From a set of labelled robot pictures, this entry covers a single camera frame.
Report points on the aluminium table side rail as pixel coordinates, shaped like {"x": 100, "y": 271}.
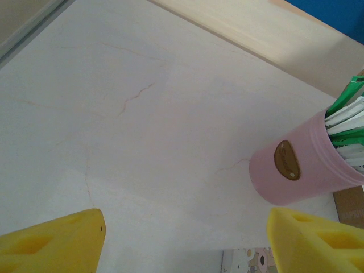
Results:
{"x": 28, "y": 29}

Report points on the pink cup with oval label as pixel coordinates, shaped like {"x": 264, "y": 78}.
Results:
{"x": 312, "y": 148}

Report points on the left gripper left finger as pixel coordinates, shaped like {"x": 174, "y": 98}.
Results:
{"x": 51, "y": 244}

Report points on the green white sugar packet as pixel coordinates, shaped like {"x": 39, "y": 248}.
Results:
{"x": 347, "y": 139}
{"x": 345, "y": 96}

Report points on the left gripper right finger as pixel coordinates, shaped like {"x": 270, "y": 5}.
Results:
{"x": 312, "y": 244}

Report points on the brown cardboard napkin tray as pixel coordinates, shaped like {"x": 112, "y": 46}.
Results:
{"x": 351, "y": 202}

